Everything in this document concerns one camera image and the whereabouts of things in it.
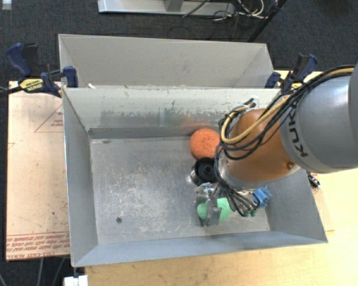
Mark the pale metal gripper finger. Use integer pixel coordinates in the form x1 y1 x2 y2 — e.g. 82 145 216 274
212 206 223 225
205 200 213 227

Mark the green ball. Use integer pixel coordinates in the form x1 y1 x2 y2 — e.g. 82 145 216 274
196 197 232 223

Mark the orange ball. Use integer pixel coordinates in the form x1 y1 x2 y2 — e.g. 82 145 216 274
189 128 222 161

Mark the grey metal bin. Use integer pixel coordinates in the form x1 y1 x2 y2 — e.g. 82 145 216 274
58 33 329 268

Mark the brown cardboard board red print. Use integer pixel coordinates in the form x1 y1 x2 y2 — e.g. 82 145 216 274
5 80 71 262

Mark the black cylinder on white bracket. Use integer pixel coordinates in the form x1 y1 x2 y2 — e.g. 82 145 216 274
187 157 219 187

